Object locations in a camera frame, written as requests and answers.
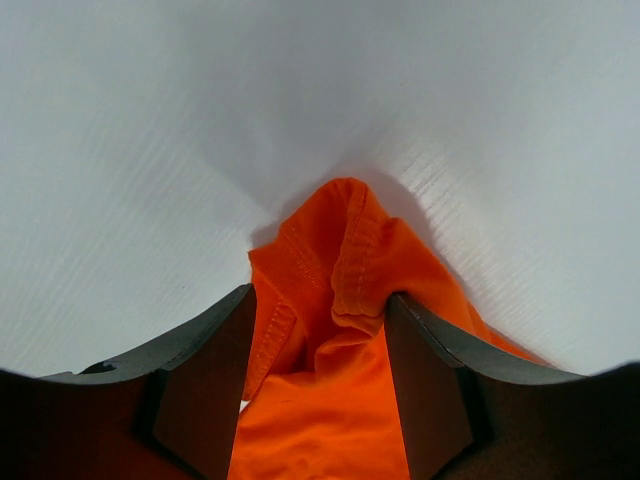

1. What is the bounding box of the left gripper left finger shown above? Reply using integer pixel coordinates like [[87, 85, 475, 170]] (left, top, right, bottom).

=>
[[1, 285, 256, 479]]

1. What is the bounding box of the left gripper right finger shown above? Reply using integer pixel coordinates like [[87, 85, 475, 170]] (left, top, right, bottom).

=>
[[384, 294, 639, 479]]

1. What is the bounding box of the orange t-shirt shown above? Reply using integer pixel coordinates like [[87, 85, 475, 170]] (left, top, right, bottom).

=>
[[227, 176, 551, 480]]

